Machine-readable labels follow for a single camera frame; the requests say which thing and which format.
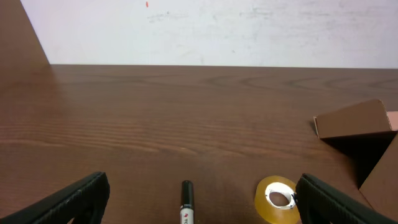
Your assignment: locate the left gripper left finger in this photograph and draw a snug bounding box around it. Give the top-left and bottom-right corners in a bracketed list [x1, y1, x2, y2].
[1, 172, 110, 224]

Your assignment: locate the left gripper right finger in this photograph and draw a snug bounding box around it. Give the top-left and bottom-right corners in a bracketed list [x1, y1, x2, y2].
[294, 173, 397, 224]

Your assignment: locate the yellow tape roll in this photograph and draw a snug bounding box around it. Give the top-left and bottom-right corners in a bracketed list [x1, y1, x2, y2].
[254, 175, 300, 224]

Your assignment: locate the open cardboard box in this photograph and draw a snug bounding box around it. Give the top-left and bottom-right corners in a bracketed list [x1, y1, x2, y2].
[313, 99, 397, 221]

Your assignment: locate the black marker pen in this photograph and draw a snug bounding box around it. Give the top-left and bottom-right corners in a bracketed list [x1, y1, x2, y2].
[180, 180, 195, 224]

